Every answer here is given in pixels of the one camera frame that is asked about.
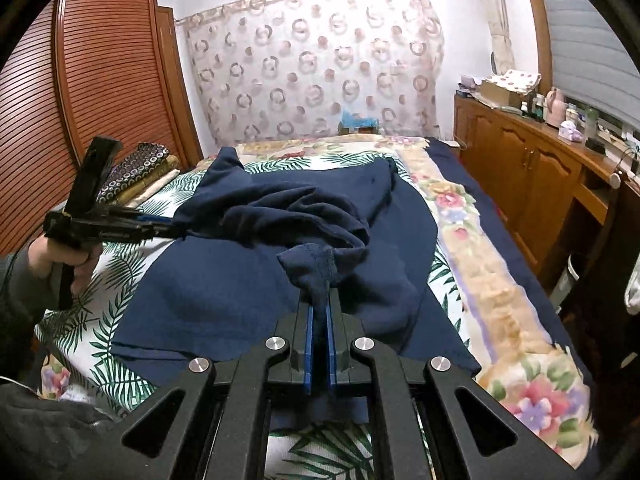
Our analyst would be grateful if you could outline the dark waste bin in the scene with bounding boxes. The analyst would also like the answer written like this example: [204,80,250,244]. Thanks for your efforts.
[550,254,584,314]

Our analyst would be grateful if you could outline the person left hand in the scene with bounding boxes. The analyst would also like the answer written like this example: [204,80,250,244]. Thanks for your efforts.
[27,235,103,296]

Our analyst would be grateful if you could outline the pink kettle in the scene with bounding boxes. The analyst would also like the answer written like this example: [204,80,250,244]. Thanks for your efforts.
[544,87,566,129]

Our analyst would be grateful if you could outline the wooden louvered wardrobe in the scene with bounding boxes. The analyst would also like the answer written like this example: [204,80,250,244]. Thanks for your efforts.
[1,0,203,254]

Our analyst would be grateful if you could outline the wooden sideboard cabinet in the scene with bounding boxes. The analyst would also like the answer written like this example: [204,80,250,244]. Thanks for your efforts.
[454,96,617,289]

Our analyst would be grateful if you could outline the floral bed blanket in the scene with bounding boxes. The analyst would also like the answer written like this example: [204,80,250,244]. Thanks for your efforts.
[196,133,599,470]

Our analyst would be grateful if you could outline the grey window blind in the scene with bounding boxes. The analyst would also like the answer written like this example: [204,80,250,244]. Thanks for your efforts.
[544,0,639,128]

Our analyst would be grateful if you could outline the polka dot cloth box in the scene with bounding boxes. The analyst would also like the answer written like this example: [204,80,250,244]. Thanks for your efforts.
[480,70,540,108]

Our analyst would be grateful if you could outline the dotted dark folded garment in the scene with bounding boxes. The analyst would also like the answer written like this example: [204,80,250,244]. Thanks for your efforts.
[96,143,169,204]

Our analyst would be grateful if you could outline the circle pattern curtain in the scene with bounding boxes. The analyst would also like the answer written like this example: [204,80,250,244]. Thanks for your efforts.
[179,0,444,148]

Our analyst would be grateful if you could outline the navy blue t-shirt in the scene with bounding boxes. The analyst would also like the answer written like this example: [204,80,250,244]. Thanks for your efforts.
[112,148,480,386]

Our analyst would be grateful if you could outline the blue item cardboard box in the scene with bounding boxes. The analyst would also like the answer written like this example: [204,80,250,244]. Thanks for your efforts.
[337,112,380,136]

